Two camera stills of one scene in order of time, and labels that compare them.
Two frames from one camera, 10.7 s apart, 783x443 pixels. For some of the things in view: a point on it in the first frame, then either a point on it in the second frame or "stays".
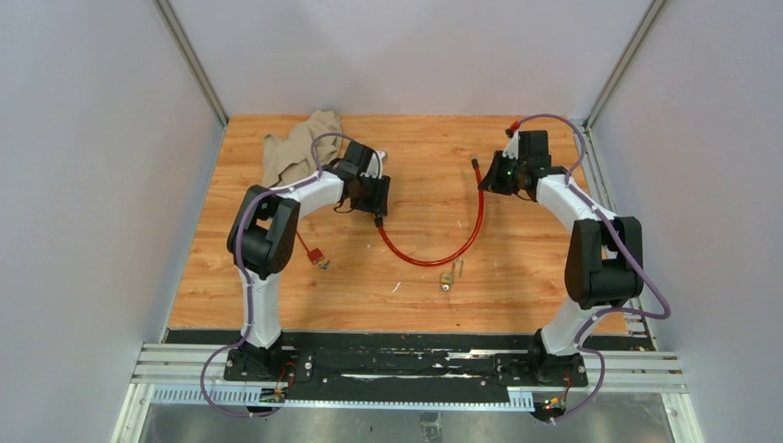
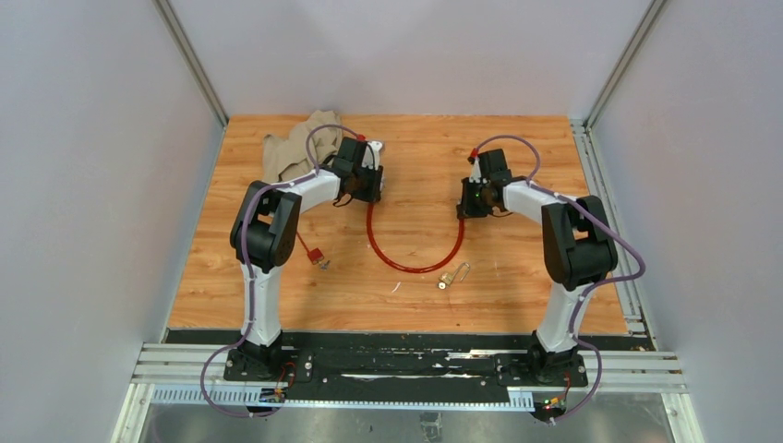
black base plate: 407,367 stays
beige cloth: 289,158 stays
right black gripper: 491,183 to 466,209
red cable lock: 378,221 to 369,234
